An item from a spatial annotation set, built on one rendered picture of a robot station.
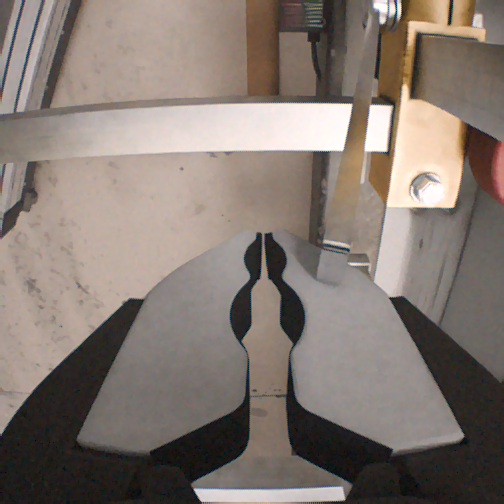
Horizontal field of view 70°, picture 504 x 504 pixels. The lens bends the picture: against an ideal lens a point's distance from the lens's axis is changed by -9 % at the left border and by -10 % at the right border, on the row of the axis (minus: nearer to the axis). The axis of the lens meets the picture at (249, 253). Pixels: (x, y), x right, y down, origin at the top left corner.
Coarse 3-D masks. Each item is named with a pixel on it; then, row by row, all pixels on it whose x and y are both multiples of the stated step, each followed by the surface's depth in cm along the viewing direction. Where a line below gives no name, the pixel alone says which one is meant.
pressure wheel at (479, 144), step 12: (480, 132) 21; (468, 144) 22; (480, 144) 21; (492, 144) 20; (468, 156) 23; (480, 156) 21; (492, 156) 20; (480, 168) 21; (492, 168) 20; (480, 180) 22; (492, 180) 20; (492, 192) 21
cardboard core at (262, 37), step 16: (256, 0) 84; (272, 0) 84; (256, 16) 86; (272, 16) 86; (256, 32) 88; (272, 32) 88; (256, 48) 90; (272, 48) 90; (256, 64) 92; (272, 64) 92; (256, 80) 94; (272, 80) 94
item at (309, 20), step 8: (304, 0) 33; (312, 0) 33; (320, 0) 33; (304, 8) 33; (312, 8) 33; (320, 8) 33; (304, 16) 33; (312, 16) 33; (320, 16) 33; (304, 24) 34; (312, 24) 34; (320, 24) 34
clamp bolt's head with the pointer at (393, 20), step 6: (366, 0) 21; (390, 0) 20; (396, 0) 20; (366, 6) 21; (390, 6) 20; (396, 6) 20; (366, 12) 21; (390, 12) 20; (396, 12) 20; (366, 18) 21; (390, 18) 20; (396, 18) 20; (366, 24) 21; (390, 24) 21; (396, 24) 21; (390, 30) 22
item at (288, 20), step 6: (282, 0) 33; (288, 0) 33; (294, 0) 33; (300, 0) 33; (282, 6) 33; (288, 6) 33; (294, 6) 33; (300, 6) 33; (282, 12) 33; (288, 12) 33; (294, 12) 33; (300, 12) 33; (282, 18) 34; (288, 18) 34; (294, 18) 34; (300, 18) 34; (282, 24) 34; (288, 24) 34; (294, 24) 34; (300, 24) 34
